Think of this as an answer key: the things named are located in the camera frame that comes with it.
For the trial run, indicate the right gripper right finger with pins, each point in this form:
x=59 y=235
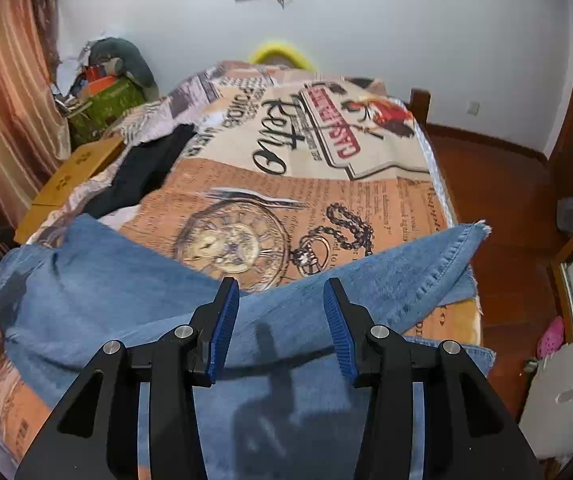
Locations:
x=467 y=431

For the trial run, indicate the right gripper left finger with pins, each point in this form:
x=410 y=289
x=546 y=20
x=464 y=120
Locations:
x=93 y=431

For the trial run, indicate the blue denim jeans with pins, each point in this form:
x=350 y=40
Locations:
x=310 y=380

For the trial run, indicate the pink striped curtain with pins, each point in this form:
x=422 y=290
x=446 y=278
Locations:
x=34 y=136

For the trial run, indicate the wooden lap desk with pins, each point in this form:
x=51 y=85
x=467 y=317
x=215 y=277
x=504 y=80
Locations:
x=86 y=161

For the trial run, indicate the pink slipper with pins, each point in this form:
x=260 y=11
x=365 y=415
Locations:
x=552 y=339

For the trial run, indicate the black folded garment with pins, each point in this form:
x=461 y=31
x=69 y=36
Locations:
x=143 y=171

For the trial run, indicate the yellow foam tube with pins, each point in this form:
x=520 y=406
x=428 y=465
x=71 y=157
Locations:
x=281 y=51

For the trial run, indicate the wooden bed frame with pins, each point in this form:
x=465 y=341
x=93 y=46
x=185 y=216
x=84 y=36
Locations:
x=419 y=105

